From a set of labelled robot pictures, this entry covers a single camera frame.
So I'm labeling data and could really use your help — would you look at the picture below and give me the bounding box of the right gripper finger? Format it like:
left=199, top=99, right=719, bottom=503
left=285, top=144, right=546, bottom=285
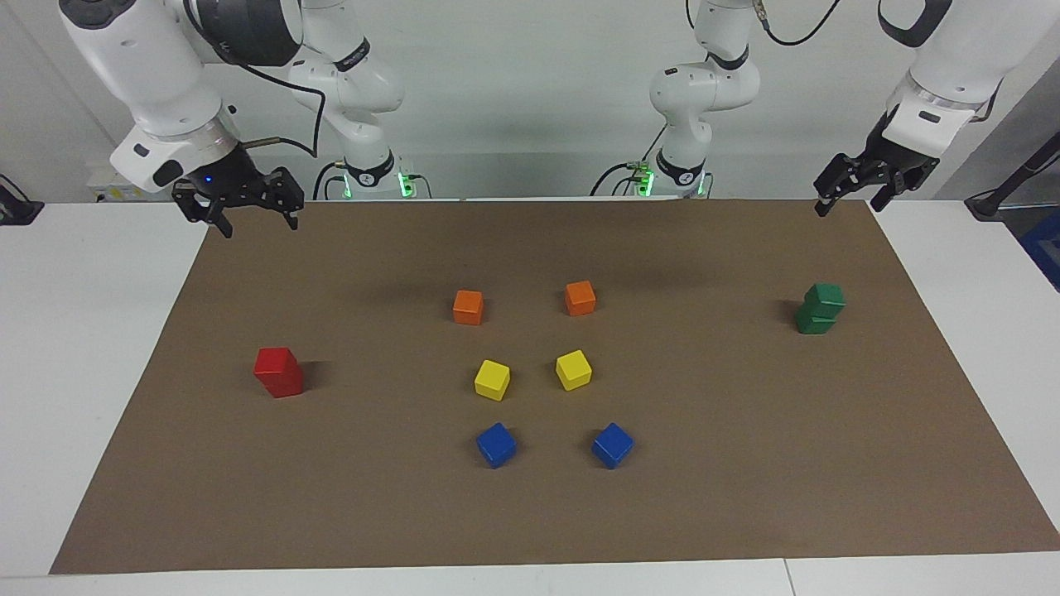
left=265, top=166, right=306, bottom=231
left=171, top=181, right=236, bottom=239

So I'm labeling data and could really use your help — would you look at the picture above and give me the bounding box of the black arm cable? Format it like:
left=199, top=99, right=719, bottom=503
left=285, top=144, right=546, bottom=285
left=749, top=0, right=841, bottom=47
left=186, top=0, right=328, bottom=160

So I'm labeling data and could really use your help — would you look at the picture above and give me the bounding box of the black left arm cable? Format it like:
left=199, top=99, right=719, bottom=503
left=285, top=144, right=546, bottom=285
left=749, top=0, right=841, bottom=47

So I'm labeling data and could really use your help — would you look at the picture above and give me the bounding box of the black clamp mount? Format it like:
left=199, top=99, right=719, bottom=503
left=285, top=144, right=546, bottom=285
left=0, top=174, right=44, bottom=226

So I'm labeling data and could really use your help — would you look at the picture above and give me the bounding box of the yellow wooden block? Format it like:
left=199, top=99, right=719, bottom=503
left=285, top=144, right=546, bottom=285
left=555, top=349, right=594, bottom=392
left=474, top=359, right=512, bottom=402

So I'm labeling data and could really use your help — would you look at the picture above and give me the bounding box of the white power strip box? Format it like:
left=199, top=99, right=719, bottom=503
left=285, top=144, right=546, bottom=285
left=87, top=161, right=179, bottom=202

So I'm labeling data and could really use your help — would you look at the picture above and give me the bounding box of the blue wooden block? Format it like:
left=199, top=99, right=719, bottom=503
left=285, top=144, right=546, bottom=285
left=475, top=422, right=518, bottom=470
left=591, top=422, right=636, bottom=470

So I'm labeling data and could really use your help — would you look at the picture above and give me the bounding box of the brown table mat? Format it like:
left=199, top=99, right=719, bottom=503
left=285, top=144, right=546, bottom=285
left=50, top=199, right=1060, bottom=574

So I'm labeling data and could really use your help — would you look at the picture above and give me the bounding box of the blue crate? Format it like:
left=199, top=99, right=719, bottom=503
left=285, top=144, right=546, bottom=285
left=1019, top=207, right=1060, bottom=292

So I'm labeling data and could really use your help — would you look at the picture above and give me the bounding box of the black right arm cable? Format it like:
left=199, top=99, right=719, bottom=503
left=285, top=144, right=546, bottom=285
left=186, top=0, right=328, bottom=160

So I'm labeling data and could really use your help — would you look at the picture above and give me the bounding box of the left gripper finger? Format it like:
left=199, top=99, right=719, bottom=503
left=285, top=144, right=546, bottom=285
left=868, top=157, right=941, bottom=214
left=813, top=153, right=864, bottom=218

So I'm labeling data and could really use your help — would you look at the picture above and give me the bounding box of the black stand with pole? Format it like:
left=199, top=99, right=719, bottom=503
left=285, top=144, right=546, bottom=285
left=965, top=132, right=1060, bottom=221

